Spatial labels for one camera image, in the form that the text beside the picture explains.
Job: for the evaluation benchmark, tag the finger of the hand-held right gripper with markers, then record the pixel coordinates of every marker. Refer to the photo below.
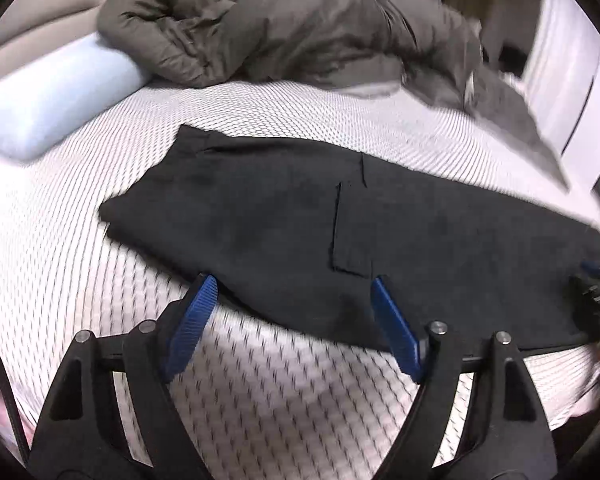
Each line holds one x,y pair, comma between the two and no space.
594,267

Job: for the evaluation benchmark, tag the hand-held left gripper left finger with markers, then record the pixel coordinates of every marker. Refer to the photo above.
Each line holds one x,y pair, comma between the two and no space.
192,325

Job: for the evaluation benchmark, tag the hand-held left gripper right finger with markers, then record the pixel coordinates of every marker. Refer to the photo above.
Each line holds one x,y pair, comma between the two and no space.
395,330

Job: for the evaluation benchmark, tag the black pants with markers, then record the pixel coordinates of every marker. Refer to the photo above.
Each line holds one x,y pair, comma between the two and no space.
280,220

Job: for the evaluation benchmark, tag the white curtain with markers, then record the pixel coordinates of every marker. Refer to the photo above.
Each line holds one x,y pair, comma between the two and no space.
565,60

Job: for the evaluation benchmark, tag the light blue pillow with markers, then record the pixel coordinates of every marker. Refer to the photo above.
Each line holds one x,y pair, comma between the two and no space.
50,100

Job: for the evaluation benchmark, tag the grey duvet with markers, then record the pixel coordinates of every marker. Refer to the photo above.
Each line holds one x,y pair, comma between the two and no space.
280,30

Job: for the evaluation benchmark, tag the beige padded headboard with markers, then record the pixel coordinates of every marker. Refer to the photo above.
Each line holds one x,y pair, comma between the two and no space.
45,20

